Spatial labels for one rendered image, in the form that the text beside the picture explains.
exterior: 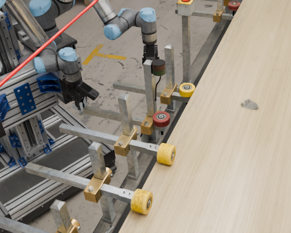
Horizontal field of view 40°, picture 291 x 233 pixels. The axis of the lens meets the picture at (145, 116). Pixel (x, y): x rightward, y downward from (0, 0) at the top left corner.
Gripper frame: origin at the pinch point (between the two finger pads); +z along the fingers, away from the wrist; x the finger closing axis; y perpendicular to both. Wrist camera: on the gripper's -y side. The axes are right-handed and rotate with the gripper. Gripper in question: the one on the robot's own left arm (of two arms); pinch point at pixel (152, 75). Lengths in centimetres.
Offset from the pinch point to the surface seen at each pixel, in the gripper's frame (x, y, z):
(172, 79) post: -10.6, -6.3, -1.3
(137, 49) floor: 23, 183, 91
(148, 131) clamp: 1.3, -36.7, 6.6
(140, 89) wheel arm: 6.3, -4.2, 5.8
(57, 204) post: 27, -98, -20
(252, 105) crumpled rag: -47, -29, -1
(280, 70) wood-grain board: -66, 0, 1
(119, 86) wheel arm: 17.6, 0.3, 6.3
